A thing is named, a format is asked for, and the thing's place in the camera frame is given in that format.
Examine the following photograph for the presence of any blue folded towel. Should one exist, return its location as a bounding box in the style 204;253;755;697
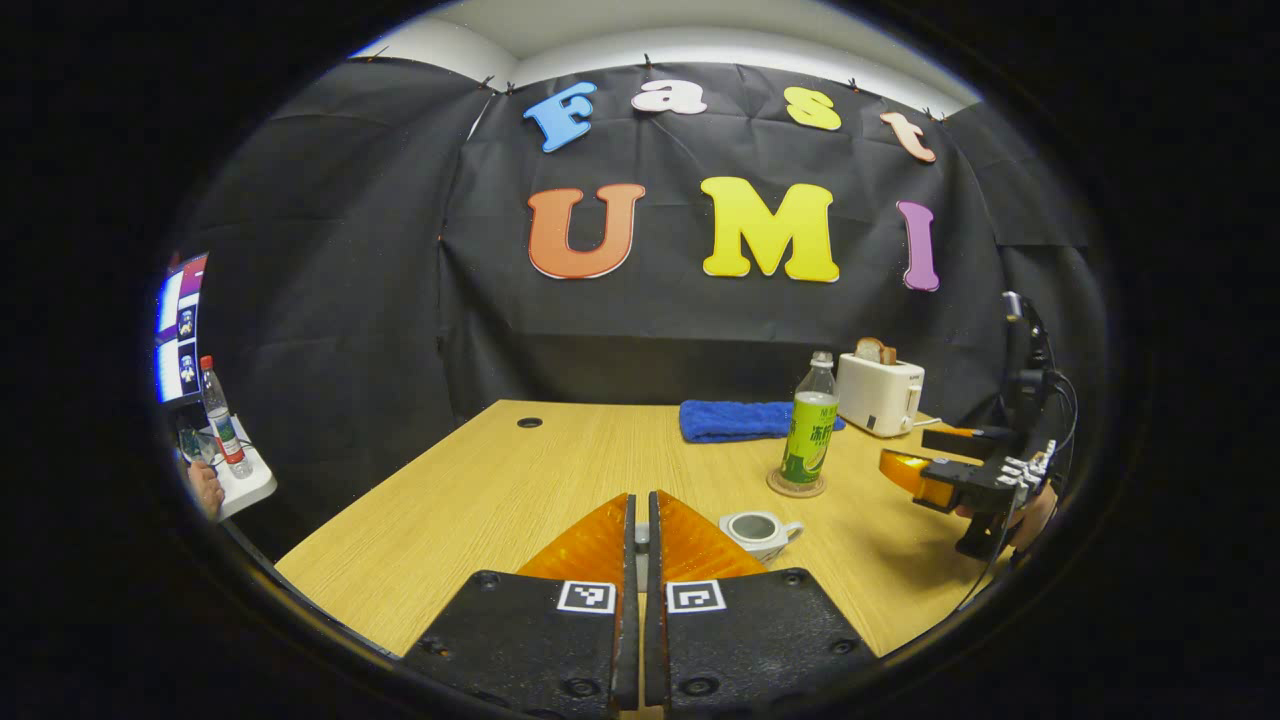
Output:
678;399;846;444

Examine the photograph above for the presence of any white toaster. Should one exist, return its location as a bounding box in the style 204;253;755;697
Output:
836;352;926;438

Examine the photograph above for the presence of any black tripod stand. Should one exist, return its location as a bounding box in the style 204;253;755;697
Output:
1002;290;1056;421

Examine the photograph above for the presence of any round wooden coaster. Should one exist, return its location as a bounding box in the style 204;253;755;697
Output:
766;468;828;499

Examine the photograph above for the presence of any red cap clear bottle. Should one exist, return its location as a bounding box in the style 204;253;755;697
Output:
199;355;253;479

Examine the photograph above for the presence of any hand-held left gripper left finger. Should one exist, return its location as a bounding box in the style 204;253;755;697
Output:
400;492;641;720

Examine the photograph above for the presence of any white floral teacup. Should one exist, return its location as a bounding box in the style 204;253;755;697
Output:
718;510;804;563

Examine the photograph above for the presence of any green label water bottle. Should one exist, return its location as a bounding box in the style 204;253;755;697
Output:
780;350;841;488

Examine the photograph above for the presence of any white side table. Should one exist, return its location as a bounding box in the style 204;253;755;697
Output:
180;420;279;521

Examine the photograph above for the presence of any computer monitor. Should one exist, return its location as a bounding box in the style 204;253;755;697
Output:
155;252;211;404

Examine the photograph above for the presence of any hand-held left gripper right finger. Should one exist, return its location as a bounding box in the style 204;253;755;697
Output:
645;490;881;720

